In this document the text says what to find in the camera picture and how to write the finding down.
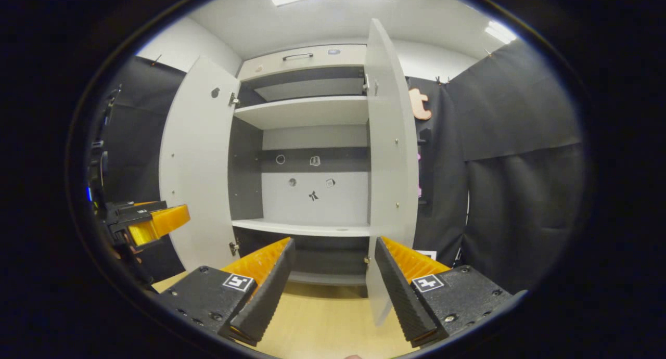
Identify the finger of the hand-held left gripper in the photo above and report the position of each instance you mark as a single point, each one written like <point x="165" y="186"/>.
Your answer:
<point x="135" y="209"/>
<point x="161" y="222"/>

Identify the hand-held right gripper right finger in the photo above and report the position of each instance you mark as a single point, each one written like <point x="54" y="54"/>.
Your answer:
<point x="403" y="296"/>

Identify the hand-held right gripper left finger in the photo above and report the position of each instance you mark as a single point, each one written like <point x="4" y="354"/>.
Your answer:
<point x="265" y="291"/>

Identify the grey shoe cabinet door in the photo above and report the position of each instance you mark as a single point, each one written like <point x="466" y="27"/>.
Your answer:
<point x="390" y="166"/>
<point x="200" y="166"/>

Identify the grey cabinet shelf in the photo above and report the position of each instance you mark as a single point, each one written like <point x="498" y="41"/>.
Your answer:
<point x="302" y="112"/>
<point x="302" y="227"/>

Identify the stack of booklets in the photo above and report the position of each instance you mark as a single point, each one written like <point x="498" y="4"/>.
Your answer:
<point x="427" y="254"/>

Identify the small ceiling light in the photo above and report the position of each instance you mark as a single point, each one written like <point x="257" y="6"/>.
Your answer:
<point x="500" y="31"/>

